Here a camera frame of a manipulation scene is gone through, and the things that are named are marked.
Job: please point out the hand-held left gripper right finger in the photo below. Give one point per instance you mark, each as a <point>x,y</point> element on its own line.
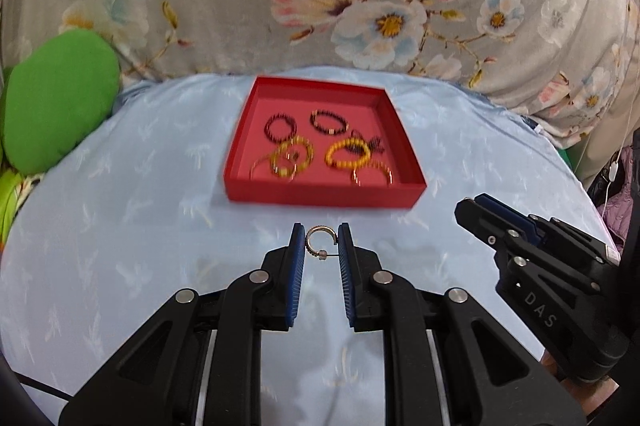
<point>346,276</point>

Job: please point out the green patterned cloth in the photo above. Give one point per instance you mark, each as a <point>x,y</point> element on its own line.
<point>12,206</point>

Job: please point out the twisted gold bangle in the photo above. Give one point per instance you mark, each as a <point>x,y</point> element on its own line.
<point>387,173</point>

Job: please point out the light blue patterned sheet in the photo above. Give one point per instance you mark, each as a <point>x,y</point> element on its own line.
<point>125,231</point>

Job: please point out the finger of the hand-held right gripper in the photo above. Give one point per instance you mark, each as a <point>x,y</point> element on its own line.
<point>530,286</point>
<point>500,208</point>

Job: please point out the purple garment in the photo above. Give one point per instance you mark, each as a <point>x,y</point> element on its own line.
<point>617,211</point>

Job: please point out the red jewelry box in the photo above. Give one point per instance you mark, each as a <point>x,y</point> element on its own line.
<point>320,196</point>

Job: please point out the green cushion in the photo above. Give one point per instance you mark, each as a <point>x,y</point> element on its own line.
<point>60,96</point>

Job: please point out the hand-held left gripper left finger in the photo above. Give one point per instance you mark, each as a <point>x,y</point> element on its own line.
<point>297,276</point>

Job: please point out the thin silver bangle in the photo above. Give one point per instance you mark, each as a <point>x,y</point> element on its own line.
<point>254,168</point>

